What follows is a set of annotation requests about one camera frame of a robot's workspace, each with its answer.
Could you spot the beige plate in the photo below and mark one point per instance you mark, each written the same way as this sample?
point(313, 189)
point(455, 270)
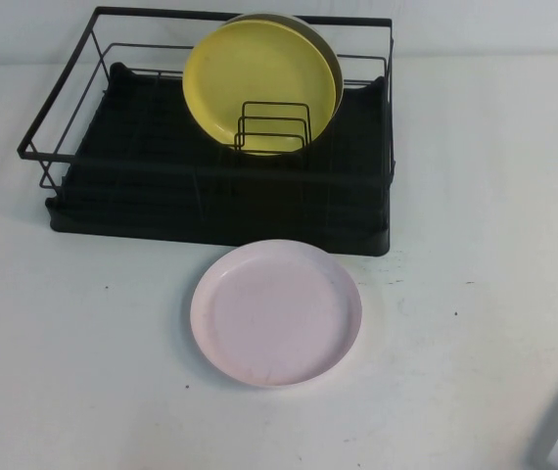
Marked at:
point(327, 46)

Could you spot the black plastic drain tray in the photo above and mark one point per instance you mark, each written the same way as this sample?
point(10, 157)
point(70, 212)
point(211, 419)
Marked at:
point(137, 220)

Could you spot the pale pink plate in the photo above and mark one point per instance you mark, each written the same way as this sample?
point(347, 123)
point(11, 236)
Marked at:
point(279, 318)

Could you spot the yellow plate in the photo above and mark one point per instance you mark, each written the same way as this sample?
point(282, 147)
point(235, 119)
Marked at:
point(254, 73)

